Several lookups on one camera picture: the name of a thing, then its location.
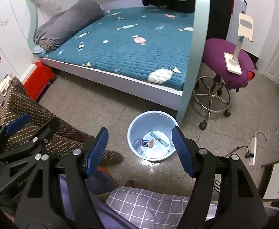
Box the bed with teal mattress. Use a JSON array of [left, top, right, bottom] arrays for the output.
[[20, 0, 212, 124]]

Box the red plastic stool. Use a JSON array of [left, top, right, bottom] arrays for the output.
[[24, 61, 56, 101]]

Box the white power strip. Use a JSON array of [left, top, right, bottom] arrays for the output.
[[249, 137, 257, 167]]

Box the white board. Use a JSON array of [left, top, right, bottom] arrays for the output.
[[19, 63, 36, 83]]

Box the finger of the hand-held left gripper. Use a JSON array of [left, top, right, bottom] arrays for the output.
[[0, 117, 60, 163], [0, 113, 31, 151]]

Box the grey rolled duvet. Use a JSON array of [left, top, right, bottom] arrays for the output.
[[34, 0, 105, 51]]

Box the white phone stand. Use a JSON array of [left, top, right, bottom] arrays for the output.
[[224, 13, 254, 76]]

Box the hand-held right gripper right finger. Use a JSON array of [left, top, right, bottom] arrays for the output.
[[171, 125, 269, 229]]

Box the white yellow packet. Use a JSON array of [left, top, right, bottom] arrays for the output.
[[0, 75, 12, 94]]

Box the brown dotted tablecloth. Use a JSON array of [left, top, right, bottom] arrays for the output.
[[0, 76, 124, 165]]

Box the black suitcase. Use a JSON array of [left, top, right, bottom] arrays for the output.
[[208, 0, 247, 41]]

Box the grey checked cloth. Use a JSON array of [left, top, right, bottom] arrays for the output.
[[105, 186, 219, 229]]

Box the black cable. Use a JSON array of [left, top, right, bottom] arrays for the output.
[[222, 145, 248, 158]]

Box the purple swivel stool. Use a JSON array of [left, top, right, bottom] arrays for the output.
[[193, 38, 256, 131]]

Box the blue snack wrapper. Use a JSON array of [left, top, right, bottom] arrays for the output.
[[139, 138, 156, 150]]

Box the light blue plastic bin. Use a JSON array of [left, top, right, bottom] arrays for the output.
[[127, 110, 180, 164]]

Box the white cable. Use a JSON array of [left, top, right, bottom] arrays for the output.
[[255, 127, 279, 153]]

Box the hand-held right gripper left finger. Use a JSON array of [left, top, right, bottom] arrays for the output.
[[14, 127, 109, 229]]

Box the orange slipper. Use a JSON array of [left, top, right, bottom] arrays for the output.
[[95, 166, 120, 189]]

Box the person's leg in purple trousers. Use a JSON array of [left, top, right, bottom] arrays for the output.
[[58, 169, 117, 229]]

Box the plaid pillow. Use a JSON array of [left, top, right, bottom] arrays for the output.
[[33, 44, 47, 54]]

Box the green wrapper strip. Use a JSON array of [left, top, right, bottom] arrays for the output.
[[150, 131, 170, 148]]

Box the teal quilted mattress cover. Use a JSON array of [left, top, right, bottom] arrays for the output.
[[34, 7, 195, 91]]

